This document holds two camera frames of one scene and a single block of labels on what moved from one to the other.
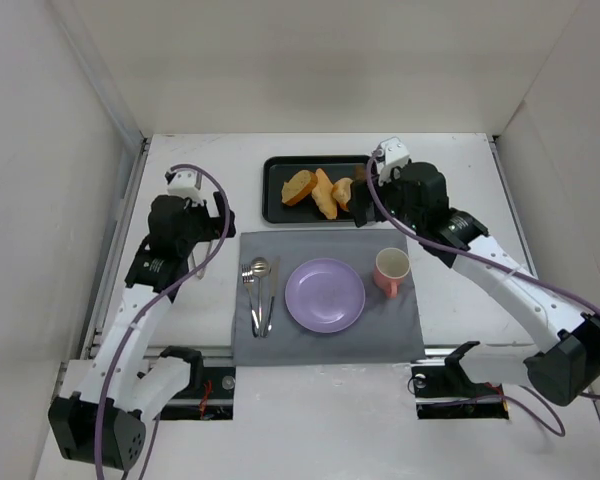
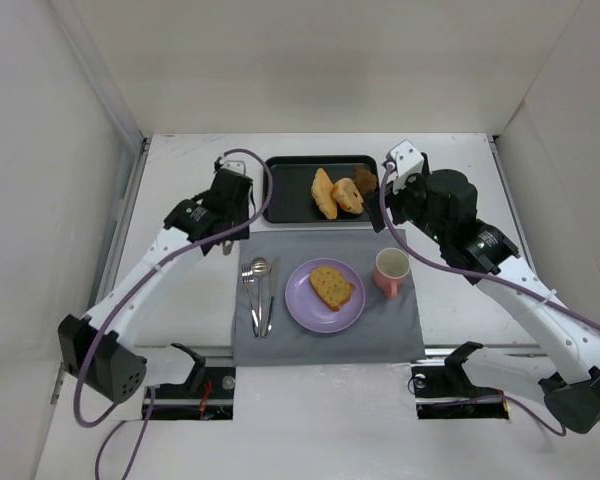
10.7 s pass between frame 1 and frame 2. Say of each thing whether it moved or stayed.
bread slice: moved
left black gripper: moved
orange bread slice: stayed
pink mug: stayed
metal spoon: stayed
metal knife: stayed
